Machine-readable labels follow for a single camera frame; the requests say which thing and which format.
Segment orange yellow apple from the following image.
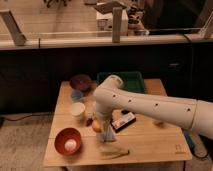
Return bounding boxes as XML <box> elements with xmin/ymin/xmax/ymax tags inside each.
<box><xmin>92</xmin><ymin>120</ymin><xmax>101</xmax><ymax>133</ymax></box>

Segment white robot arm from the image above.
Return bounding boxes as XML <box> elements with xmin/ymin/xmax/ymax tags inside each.
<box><xmin>93</xmin><ymin>75</ymin><xmax>213</xmax><ymax>139</ymax></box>

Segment small blue cup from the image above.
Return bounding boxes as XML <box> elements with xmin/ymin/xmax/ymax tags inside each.
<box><xmin>71</xmin><ymin>90</ymin><xmax>83</xmax><ymax>102</ymax></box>

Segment white paper cup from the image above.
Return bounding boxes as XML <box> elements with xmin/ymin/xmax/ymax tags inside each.
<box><xmin>70</xmin><ymin>102</ymin><xmax>86</xmax><ymax>120</ymax></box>

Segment dark purple bowl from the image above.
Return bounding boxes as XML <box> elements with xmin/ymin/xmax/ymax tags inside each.
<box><xmin>70</xmin><ymin>74</ymin><xmax>92</xmax><ymax>91</ymax></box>

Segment green plastic tray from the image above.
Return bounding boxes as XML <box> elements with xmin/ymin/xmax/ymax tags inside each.
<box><xmin>97</xmin><ymin>71</ymin><xmax>147</xmax><ymax>94</ymax></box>

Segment dark grape bunch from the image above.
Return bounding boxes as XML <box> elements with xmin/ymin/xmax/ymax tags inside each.
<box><xmin>86</xmin><ymin>118</ymin><xmax>93</xmax><ymax>126</ymax></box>

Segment grey blue cloth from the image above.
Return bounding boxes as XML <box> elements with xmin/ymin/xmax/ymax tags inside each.
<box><xmin>96</xmin><ymin>127</ymin><xmax>116</xmax><ymax>142</ymax></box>

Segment wooden table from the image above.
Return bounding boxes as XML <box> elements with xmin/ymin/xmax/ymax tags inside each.
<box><xmin>43</xmin><ymin>81</ymin><xmax>192</xmax><ymax>167</ymax></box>

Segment red bowl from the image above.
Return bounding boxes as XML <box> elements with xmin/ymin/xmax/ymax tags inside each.
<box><xmin>54</xmin><ymin>128</ymin><xmax>82</xmax><ymax>156</ymax></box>

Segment white egg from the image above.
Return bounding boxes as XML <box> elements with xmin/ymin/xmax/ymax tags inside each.
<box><xmin>64</xmin><ymin>139</ymin><xmax>77</xmax><ymax>152</ymax></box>

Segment white cardboard box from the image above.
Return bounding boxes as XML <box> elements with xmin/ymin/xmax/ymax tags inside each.
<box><xmin>96</xmin><ymin>10</ymin><xmax>128</xmax><ymax>36</ymax></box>

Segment blue object on floor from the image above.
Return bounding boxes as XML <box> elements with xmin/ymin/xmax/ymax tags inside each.
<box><xmin>184</xmin><ymin>132</ymin><xmax>195</xmax><ymax>149</ymax></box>

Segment black office chair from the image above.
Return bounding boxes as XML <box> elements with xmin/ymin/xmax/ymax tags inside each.
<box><xmin>43</xmin><ymin>0</ymin><xmax>71</xmax><ymax>8</ymax></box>

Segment grey upright post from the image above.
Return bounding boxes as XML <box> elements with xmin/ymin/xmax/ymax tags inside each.
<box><xmin>112</xmin><ymin>7</ymin><xmax>122</xmax><ymax>43</ymax></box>

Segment grey slanted left post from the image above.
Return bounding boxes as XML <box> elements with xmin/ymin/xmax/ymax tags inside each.
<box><xmin>0</xmin><ymin>10</ymin><xmax>26</xmax><ymax>46</ymax></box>

